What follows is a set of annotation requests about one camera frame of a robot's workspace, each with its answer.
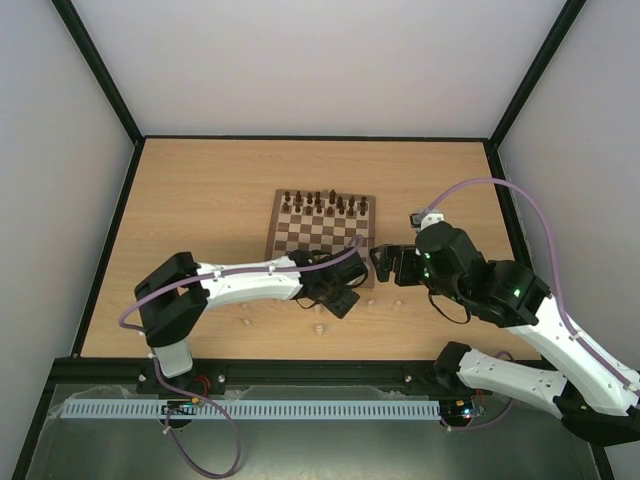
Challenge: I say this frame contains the black aluminium front rail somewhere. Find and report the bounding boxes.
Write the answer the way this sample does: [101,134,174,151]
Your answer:
[49,357,581,399]

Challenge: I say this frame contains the dark chess pieces row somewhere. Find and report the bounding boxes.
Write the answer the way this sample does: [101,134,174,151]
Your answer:
[272,188,376,220]

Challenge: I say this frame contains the light blue slotted cable duct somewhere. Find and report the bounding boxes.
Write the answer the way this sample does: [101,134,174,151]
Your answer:
[60,399,441,421]

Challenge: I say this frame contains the right black frame post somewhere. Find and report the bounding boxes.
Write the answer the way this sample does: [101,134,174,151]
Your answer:
[489,0,587,150]

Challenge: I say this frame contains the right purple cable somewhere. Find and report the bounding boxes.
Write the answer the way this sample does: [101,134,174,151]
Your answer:
[424,177,640,433]

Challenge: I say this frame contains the purple cable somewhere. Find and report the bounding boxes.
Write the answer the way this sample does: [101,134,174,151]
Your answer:
[424,177,640,433]
[119,235,243,476]

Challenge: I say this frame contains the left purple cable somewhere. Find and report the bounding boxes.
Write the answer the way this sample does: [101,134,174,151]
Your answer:
[119,235,243,476]

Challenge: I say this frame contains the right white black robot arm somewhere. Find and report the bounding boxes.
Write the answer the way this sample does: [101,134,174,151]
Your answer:
[370,221,639,446]

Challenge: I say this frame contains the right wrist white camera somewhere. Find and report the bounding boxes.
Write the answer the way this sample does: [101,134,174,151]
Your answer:
[409,210,445,233]

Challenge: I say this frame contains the left black frame post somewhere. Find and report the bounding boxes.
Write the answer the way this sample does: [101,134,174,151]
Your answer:
[51,0,144,146]

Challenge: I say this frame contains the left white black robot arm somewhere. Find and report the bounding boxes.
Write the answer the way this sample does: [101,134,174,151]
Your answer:
[134,247,369,379]

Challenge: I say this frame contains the wooden folding chessboard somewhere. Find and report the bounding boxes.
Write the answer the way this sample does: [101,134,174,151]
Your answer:
[265,207,376,269]

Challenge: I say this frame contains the black frame post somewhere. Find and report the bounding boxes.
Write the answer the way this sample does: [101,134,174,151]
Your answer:
[489,0,587,150]
[51,0,144,146]

